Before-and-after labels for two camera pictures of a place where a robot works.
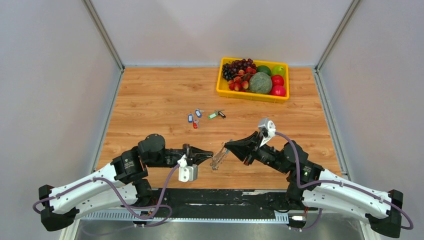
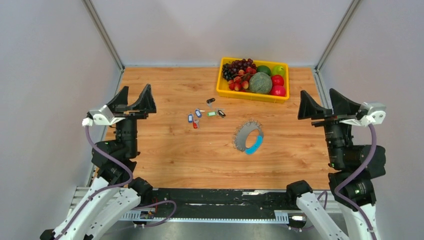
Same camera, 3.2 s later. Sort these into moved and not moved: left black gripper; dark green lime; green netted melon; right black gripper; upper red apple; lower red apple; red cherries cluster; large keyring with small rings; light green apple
Moved: right black gripper; large keyring with small rings; left black gripper
Not moved: red cherries cluster; green netted melon; upper red apple; dark green lime; light green apple; lower red apple
